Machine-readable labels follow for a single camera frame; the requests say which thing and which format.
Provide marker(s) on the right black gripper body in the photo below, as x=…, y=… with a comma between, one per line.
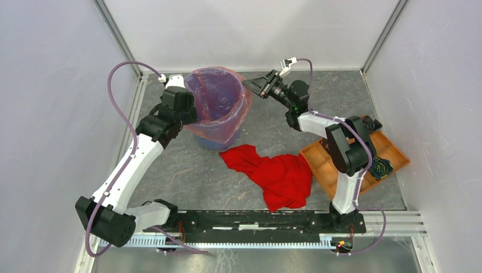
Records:
x=278, y=92

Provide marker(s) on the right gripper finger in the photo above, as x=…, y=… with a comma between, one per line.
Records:
x=272, y=76
x=258, y=85

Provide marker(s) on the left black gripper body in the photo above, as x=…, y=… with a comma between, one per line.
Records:
x=190, y=115

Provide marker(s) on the red translucent trash bag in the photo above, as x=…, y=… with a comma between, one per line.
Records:
x=221, y=101

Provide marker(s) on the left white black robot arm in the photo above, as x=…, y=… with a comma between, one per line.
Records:
x=105, y=214

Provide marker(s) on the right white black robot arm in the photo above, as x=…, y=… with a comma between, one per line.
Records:
x=350, y=146

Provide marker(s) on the blue plastic trash bin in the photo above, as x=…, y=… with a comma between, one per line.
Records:
x=216, y=145

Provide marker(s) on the red cloth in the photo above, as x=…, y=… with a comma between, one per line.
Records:
x=284, y=179

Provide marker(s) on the black roll in far compartment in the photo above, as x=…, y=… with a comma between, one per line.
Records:
x=371, y=125

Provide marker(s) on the black roll in compartment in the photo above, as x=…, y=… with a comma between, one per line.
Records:
x=380, y=168
x=371, y=125

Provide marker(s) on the black roll in right compartment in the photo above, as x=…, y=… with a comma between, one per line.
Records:
x=380, y=168

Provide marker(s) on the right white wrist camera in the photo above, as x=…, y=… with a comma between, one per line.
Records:
x=286, y=66

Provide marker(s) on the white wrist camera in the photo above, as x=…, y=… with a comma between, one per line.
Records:
x=176, y=80
x=286, y=66

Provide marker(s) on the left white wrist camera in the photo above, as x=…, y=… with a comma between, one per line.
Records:
x=176, y=80

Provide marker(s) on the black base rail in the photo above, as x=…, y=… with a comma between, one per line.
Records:
x=260, y=226

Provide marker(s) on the left aluminium frame post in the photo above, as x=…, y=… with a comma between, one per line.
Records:
x=115, y=31

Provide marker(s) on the aluminium frame post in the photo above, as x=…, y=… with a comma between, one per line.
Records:
x=384, y=35
x=115, y=31

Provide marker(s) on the right aluminium frame post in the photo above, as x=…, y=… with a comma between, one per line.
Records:
x=384, y=35

